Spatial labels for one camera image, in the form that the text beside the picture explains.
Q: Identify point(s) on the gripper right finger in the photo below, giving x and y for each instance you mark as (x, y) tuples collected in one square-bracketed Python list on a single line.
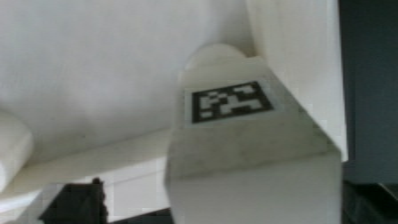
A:
[(370, 203)]

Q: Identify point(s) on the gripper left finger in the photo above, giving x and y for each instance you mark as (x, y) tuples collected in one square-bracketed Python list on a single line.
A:
[(77, 207)]

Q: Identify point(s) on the white table leg with tag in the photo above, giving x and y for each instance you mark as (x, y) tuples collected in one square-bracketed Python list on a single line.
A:
[(16, 146)]

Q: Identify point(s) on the white square tabletop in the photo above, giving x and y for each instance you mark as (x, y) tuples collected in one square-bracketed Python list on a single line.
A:
[(93, 53)]

